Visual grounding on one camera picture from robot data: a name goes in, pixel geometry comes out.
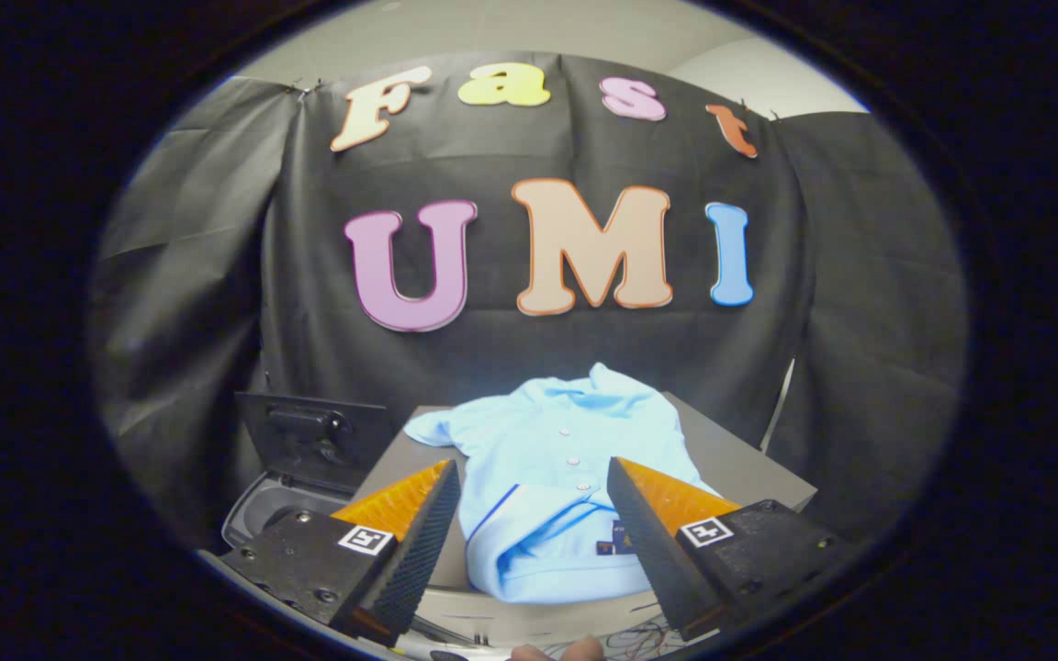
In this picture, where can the black backdrop cloth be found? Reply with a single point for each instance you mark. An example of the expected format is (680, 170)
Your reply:
(511, 358)

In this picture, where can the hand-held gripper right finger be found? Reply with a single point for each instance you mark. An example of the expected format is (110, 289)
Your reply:
(653, 551)

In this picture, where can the light blue polo shirt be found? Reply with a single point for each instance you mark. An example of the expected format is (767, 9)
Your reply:
(547, 477)

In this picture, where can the beige cabinet with dark frame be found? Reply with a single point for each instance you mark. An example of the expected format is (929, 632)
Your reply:
(740, 464)

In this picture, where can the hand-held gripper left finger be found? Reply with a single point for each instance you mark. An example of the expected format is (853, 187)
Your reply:
(414, 551)

